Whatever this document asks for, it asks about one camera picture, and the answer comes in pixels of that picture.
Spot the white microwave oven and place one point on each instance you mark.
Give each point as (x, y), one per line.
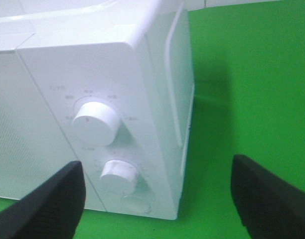
(132, 55)

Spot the white timer knob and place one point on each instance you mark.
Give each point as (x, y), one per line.
(119, 177)

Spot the white upper power knob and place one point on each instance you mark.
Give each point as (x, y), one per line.
(96, 123)

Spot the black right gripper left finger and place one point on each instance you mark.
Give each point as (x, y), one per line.
(51, 211)

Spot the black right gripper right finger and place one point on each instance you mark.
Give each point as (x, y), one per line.
(269, 207)

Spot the white microwave door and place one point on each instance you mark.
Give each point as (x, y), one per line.
(32, 145)

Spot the round white door button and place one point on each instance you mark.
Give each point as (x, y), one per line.
(135, 204)

